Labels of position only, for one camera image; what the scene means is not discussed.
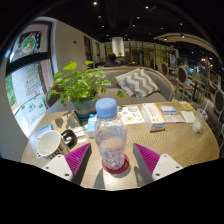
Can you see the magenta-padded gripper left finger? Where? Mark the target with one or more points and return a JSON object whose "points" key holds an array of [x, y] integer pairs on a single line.
{"points": [[76, 159]]}

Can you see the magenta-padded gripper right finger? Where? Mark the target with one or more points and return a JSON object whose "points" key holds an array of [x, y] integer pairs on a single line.
{"points": [[148, 159]]}

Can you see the clear blue-capped water bottle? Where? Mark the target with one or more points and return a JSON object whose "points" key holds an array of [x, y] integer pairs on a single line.
{"points": [[110, 140]]}

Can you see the white mug with black print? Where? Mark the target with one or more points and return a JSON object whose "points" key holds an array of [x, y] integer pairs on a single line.
{"points": [[50, 145]]}

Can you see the flat round red coaster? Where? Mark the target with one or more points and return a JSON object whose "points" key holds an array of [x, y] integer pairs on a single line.
{"points": [[115, 172]]}

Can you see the small light blue box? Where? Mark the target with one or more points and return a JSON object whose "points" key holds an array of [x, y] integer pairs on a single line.
{"points": [[90, 126]]}

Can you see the white box with orange print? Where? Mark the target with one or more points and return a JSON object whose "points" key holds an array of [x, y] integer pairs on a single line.
{"points": [[153, 116]]}

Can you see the blue and white pack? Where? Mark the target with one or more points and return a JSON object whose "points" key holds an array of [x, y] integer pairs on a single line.
{"points": [[45, 130]]}

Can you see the white printed leaflet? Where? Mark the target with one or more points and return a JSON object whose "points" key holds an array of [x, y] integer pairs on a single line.
{"points": [[131, 116]]}

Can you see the small blue white booklet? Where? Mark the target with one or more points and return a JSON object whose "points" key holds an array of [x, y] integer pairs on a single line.
{"points": [[167, 109]]}

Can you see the white paper napkin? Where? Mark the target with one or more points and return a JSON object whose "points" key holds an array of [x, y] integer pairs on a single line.
{"points": [[188, 116]]}

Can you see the green potted plant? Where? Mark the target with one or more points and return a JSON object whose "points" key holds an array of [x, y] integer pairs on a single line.
{"points": [[80, 85]]}

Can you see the grey tufted chair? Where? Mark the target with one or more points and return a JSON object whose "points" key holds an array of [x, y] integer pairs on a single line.
{"points": [[216, 126]]}

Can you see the grey white chevron cushion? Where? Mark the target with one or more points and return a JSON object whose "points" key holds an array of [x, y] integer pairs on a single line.
{"points": [[138, 83]]}

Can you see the group of round-backed chairs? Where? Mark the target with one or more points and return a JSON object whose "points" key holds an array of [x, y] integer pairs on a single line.
{"points": [[181, 78]]}

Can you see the window with holiday decals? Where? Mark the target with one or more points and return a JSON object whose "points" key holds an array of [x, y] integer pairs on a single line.
{"points": [[28, 83]]}

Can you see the person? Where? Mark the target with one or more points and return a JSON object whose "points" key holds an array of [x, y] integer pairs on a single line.
{"points": [[112, 61]]}

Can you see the white round pillar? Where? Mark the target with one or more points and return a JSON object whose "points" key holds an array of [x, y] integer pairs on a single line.
{"points": [[118, 46]]}

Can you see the group of ceiling spotlights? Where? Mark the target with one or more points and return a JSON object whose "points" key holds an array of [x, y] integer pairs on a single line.
{"points": [[146, 7]]}

